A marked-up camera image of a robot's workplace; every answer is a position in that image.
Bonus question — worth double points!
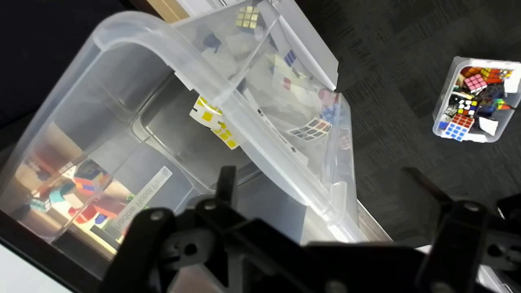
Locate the pale yellow puzzle cube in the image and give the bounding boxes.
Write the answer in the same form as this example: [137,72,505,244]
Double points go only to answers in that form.
[235,3,261,31]

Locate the clear plastic storage box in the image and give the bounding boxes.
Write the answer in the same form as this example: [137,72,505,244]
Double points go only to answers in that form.
[0,0,395,280]

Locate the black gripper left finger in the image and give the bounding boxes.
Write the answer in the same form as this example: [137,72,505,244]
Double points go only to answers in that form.
[100,164,307,293]

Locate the multicolour puzzle cube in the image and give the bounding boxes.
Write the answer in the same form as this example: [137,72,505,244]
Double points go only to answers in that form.
[285,117,334,143]

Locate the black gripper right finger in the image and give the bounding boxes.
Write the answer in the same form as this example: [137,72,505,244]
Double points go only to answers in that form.
[404,166,521,293]

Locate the small clear box of cubes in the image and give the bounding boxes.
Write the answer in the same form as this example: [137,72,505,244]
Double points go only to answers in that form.
[432,55,521,145]

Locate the yellow white puzzle cube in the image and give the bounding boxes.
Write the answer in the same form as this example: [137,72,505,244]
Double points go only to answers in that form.
[188,96,242,151]

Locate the wooden counter with white drawers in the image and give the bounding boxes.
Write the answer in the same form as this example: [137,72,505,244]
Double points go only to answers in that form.
[144,0,243,24]

